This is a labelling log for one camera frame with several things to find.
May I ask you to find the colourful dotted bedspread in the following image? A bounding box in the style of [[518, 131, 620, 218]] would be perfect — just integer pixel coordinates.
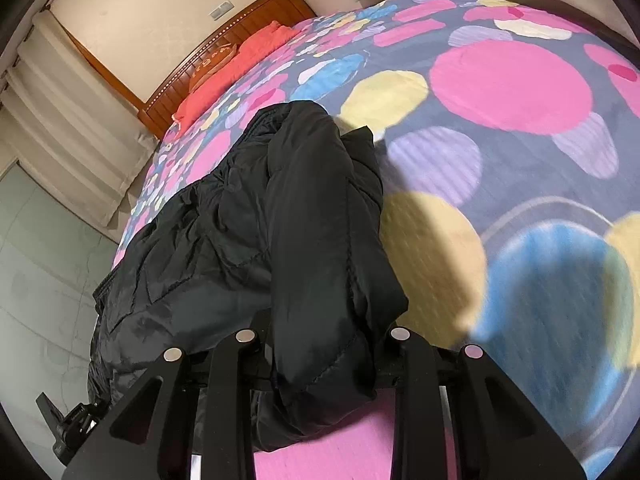
[[112, 0, 640, 480]]

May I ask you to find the small orange cushion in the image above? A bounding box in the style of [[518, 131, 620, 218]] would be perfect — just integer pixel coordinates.
[[189, 41, 240, 93]]

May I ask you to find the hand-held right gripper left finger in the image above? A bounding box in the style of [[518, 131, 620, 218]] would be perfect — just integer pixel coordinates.
[[60, 327, 276, 480]]

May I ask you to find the wooden wall trim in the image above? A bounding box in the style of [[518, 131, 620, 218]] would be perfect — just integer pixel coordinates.
[[51, 19, 146, 111]]

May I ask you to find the frosted glass sliding door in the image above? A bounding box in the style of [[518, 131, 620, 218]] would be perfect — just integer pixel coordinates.
[[0, 160, 121, 461]]

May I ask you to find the red pillow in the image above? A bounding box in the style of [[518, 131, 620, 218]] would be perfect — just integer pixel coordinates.
[[172, 20, 303, 128]]

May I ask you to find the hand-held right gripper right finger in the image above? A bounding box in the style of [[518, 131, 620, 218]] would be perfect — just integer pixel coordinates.
[[377, 325, 588, 480]]

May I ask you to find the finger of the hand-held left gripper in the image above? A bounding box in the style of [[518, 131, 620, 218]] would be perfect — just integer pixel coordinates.
[[35, 392, 66, 430]]

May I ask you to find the wooden headboard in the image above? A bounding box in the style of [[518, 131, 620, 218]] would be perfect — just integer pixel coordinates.
[[137, 0, 316, 141]]

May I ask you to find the black puffer jacket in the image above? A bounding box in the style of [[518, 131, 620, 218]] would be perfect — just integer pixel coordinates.
[[86, 100, 411, 453]]

